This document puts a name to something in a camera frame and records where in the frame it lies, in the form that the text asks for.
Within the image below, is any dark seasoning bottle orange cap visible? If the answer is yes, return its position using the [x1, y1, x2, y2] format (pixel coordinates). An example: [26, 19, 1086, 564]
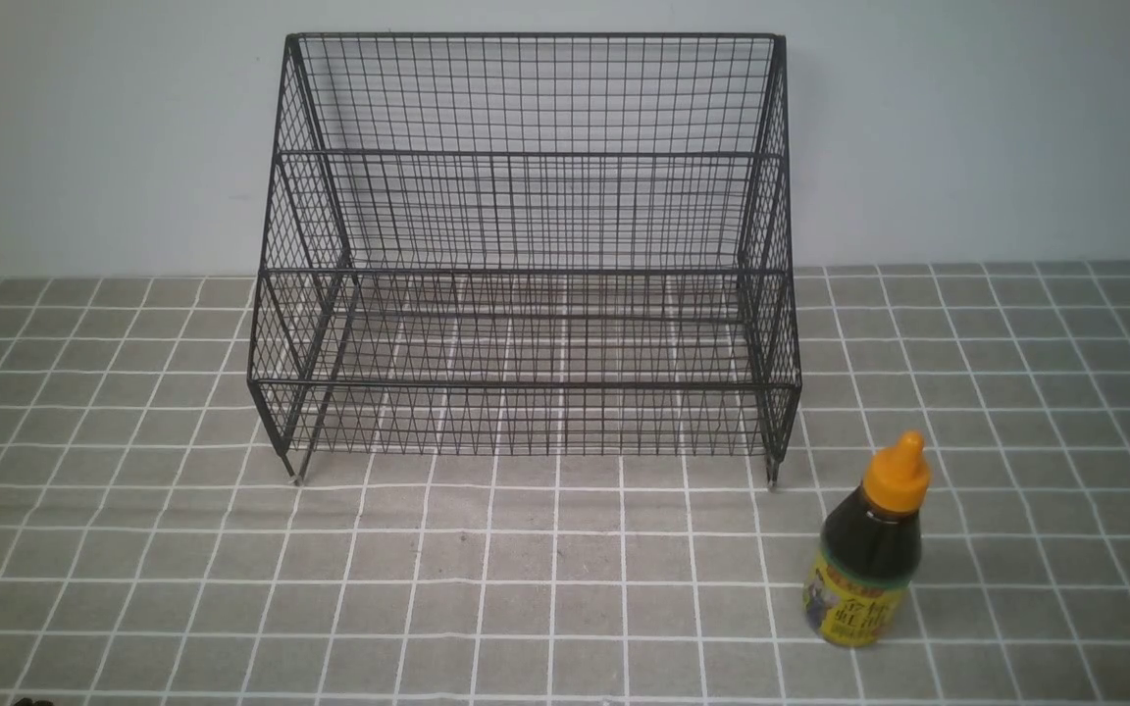
[801, 430, 932, 648]

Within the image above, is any grey checkered tablecloth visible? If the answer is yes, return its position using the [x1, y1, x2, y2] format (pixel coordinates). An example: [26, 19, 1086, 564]
[0, 261, 1130, 705]

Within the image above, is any black wire mesh shelf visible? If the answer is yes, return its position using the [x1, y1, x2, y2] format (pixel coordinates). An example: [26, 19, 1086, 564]
[246, 30, 802, 485]

